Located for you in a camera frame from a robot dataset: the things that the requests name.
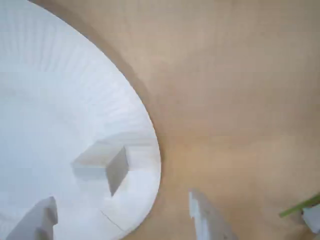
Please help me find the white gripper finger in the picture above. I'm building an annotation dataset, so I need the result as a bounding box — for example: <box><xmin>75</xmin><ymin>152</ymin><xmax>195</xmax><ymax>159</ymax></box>
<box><xmin>4</xmin><ymin>196</ymin><xmax>59</xmax><ymax>240</ymax></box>
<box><xmin>187</xmin><ymin>188</ymin><xmax>237</xmax><ymax>240</ymax></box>

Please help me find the white cube block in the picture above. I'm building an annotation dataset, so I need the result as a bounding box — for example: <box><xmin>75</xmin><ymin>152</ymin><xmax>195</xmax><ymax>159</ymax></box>
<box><xmin>71</xmin><ymin>139</ymin><xmax>131</xmax><ymax>198</ymax></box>

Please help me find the long yellow-green tape strip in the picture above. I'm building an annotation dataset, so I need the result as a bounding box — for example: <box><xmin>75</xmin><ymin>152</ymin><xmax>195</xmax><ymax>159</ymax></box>
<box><xmin>279</xmin><ymin>192</ymin><xmax>320</xmax><ymax>218</ymax></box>

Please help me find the white paper plate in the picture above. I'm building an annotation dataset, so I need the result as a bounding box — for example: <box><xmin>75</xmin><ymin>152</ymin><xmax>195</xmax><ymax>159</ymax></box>
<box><xmin>0</xmin><ymin>0</ymin><xmax>162</xmax><ymax>240</ymax></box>

